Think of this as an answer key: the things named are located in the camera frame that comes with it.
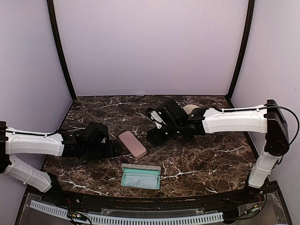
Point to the black front rail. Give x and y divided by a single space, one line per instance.
93 202

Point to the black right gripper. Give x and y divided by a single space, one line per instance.
156 139

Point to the black corner post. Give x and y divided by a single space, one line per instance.
242 50
59 48

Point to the white slotted cable duct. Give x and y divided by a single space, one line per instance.
122 217

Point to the cream ceramic mug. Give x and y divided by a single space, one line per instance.
189 108

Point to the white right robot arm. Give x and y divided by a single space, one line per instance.
265 119

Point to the grey glasses case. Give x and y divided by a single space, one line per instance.
141 170

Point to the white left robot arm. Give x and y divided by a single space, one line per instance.
13 142

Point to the light blue cloth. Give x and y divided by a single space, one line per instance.
139 181

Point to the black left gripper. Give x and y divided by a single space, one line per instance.
110 153

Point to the black right corner post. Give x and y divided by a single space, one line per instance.
242 50

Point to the black left corner post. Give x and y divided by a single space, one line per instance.
59 48

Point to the pink glasses case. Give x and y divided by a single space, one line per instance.
132 144

